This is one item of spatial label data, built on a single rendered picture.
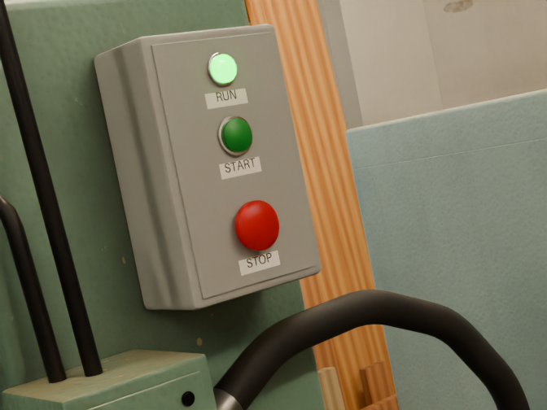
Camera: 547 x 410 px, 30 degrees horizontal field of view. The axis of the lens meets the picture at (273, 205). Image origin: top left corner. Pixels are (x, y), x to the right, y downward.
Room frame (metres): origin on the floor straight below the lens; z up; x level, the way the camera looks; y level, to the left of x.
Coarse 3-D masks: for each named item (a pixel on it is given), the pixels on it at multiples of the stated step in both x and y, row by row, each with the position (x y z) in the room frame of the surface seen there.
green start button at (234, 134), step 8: (224, 120) 0.60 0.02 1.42; (232, 120) 0.60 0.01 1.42; (240, 120) 0.61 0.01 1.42; (224, 128) 0.60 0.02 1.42; (232, 128) 0.60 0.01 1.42; (240, 128) 0.60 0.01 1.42; (248, 128) 0.61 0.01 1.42; (224, 136) 0.60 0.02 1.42; (232, 136) 0.60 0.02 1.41; (240, 136) 0.60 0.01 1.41; (248, 136) 0.61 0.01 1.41; (224, 144) 0.60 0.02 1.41; (232, 144) 0.60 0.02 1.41; (240, 144) 0.60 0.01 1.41; (248, 144) 0.61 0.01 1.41; (232, 152) 0.60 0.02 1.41; (240, 152) 0.61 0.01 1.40
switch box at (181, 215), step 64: (128, 64) 0.59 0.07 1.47; (192, 64) 0.60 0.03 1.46; (256, 64) 0.63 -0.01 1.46; (128, 128) 0.61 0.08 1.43; (192, 128) 0.59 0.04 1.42; (256, 128) 0.62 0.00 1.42; (128, 192) 0.62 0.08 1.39; (192, 192) 0.59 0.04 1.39; (256, 192) 0.61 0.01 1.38; (192, 256) 0.58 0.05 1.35
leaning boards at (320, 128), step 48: (288, 0) 2.57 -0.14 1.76; (288, 48) 2.53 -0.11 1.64; (288, 96) 2.50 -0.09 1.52; (336, 96) 2.61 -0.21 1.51; (336, 144) 2.58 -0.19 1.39; (336, 192) 2.55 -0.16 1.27; (336, 240) 2.52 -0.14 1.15; (336, 288) 2.49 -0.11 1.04; (336, 336) 2.46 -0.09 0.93; (384, 336) 2.56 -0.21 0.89; (336, 384) 2.21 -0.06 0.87; (384, 384) 2.44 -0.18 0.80
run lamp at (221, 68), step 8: (216, 56) 0.60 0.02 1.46; (224, 56) 0.60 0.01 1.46; (208, 64) 0.60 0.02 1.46; (216, 64) 0.60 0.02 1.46; (224, 64) 0.60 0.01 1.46; (232, 64) 0.61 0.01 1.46; (208, 72) 0.60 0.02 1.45; (216, 72) 0.60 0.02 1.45; (224, 72) 0.60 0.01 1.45; (232, 72) 0.61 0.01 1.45; (216, 80) 0.60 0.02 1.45; (224, 80) 0.60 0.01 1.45; (232, 80) 0.61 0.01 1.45
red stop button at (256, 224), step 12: (252, 204) 0.60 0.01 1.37; (264, 204) 0.60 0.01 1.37; (240, 216) 0.60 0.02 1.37; (252, 216) 0.60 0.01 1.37; (264, 216) 0.60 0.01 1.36; (276, 216) 0.61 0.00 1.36; (240, 228) 0.59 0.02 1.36; (252, 228) 0.60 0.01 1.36; (264, 228) 0.60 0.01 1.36; (276, 228) 0.61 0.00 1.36; (240, 240) 0.60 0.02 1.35; (252, 240) 0.60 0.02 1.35; (264, 240) 0.60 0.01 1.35
